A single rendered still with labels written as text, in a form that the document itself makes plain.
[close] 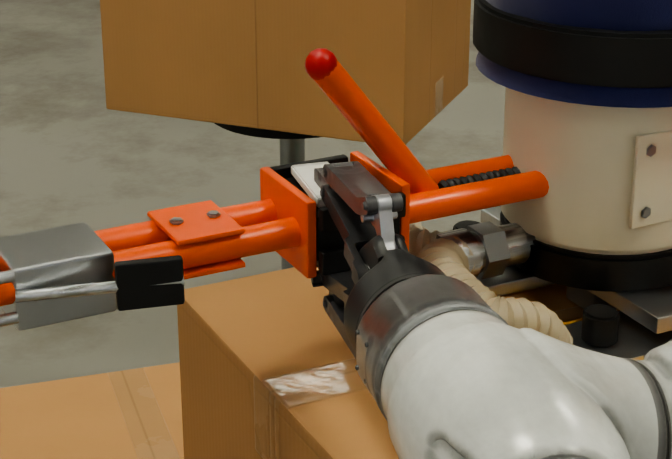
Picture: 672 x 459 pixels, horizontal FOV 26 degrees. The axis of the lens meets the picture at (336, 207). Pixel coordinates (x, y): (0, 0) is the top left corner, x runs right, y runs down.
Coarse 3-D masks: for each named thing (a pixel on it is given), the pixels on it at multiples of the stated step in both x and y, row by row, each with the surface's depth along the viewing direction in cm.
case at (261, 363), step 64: (192, 320) 123; (256, 320) 120; (320, 320) 120; (192, 384) 126; (256, 384) 111; (320, 384) 110; (192, 448) 129; (256, 448) 114; (320, 448) 102; (384, 448) 101
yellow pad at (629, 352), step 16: (576, 320) 116; (592, 320) 110; (608, 320) 110; (624, 320) 115; (576, 336) 112; (592, 336) 110; (608, 336) 110; (624, 336) 112; (640, 336) 112; (656, 336) 112; (608, 352) 110; (624, 352) 110; (640, 352) 110
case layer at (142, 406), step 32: (32, 384) 193; (64, 384) 193; (96, 384) 193; (128, 384) 193; (160, 384) 193; (0, 416) 185; (32, 416) 185; (64, 416) 185; (96, 416) 185; (128, 416) 185; (160, 416) 185; (0, 448) 178; (32, 448) 178; (64, 448) 178; (96, 448) 178; (128, 448) 178; (160, 448) 178
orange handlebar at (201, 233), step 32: (480, 160) 115; (448, 192) 109; (480, 192) 110; (512, 192) 111; (544, 192) 113; (160, 224) 102; (192, 224) 102; (224, 224) 102; (256, 224) 103; (288, 224) 103; (128, 256) 98; (160, 256) 99; (192, 256) 100; (224, 256) 101; (0, 288) 95
